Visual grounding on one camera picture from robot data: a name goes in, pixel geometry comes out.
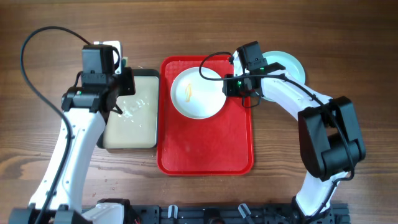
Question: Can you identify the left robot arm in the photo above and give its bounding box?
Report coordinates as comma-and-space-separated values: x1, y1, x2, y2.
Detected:
9, 40, 135, 223

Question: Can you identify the green and yellow sponge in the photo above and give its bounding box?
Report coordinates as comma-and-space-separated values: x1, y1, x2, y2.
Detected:
121, 57, 128, 67

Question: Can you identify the white plate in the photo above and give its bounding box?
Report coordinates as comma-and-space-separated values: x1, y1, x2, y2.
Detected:
170, 67, 226, 119

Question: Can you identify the pale green plate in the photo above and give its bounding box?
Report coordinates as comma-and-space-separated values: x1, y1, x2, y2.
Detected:
262, 51, 306, 84

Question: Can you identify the black tray with soapy water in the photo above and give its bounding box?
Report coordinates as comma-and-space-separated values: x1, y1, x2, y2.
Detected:
97, 69, 160, 150

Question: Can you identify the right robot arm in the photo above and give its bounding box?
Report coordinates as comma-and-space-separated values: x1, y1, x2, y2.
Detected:
223, 41, 366, 222

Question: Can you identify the red plastic tray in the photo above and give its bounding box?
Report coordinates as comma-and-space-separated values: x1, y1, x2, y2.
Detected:
157, 55, 254, 176

